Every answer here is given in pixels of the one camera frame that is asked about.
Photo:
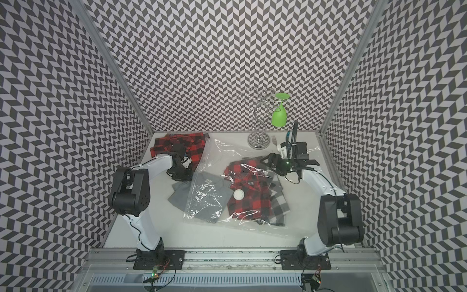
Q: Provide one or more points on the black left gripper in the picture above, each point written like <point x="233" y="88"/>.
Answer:
<point x="187" y="178"/>

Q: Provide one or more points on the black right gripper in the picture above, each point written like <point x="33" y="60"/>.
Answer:
<point x="272" y="157"/>

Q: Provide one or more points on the red black checked shirt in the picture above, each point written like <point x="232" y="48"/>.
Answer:
<point x="193" y="144"/>

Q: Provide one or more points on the grey garment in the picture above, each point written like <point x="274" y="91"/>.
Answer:
<point x="203" y="198"/>

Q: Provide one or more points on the clear vacuum bag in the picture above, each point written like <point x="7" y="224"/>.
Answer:
<point x="300" y="222"/>

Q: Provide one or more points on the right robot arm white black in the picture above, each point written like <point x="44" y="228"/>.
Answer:
<point x="339" y="217"/>

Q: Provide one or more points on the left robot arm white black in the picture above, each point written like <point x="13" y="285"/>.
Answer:
<point x="130" y="197"/>

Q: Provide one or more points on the grey white checked shirt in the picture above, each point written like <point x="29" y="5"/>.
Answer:
<point x="279" y="205"/>

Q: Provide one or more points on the white bag valve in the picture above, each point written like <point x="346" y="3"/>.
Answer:
<point x="238" y="194"/>

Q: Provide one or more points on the green plastic wine glass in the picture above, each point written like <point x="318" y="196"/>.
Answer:
<point x="279" y="116"/>

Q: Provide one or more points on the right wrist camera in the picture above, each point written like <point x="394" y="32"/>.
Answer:
<point x="293" y="151"/>

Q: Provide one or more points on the wire glass rack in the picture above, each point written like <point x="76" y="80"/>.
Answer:
<point x="258" y="101"/>

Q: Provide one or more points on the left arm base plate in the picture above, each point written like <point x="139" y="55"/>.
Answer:
<point x="169" y="260"/>

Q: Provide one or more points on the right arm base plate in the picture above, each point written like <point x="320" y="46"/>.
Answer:
<point x="292" y="260"/>

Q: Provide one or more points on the aluminium front rail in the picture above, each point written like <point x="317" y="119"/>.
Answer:
<point x="223" y="260"/>

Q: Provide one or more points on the aluminium corner post left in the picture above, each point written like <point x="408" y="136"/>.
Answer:
<point x="86" y="20"/>

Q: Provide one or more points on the aluminium corner post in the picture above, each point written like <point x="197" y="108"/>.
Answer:
<point x="86" y="20"/>
<point x="361" y="47"/>

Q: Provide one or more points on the aluminium corner post right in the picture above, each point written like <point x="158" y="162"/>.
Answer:
<point x="361" y="47"/>

